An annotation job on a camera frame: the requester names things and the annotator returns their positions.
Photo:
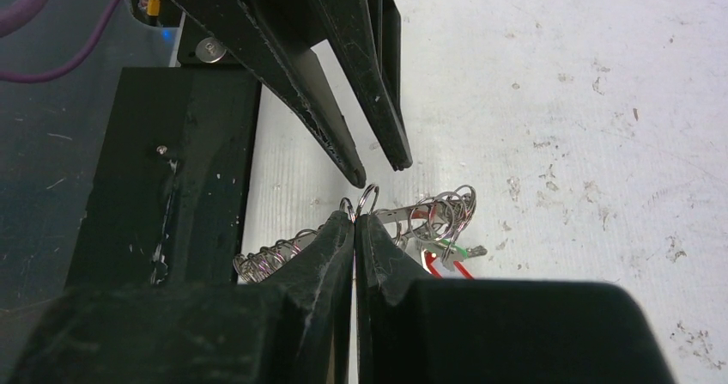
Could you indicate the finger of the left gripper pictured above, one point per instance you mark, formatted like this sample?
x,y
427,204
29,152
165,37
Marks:
x,y
365,36
260,39

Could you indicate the metal key organizer disc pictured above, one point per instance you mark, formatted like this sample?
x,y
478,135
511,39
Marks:
x,y
457,206

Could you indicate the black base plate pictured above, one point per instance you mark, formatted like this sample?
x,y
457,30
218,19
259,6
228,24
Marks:
x,y
170,190

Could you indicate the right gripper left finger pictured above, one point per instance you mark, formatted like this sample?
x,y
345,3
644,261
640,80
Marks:
x,y
293,327

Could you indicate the red tagged key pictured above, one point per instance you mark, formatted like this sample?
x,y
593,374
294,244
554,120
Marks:
x,y
434,241

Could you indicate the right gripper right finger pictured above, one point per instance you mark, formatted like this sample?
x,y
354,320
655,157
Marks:
x,y
418,328

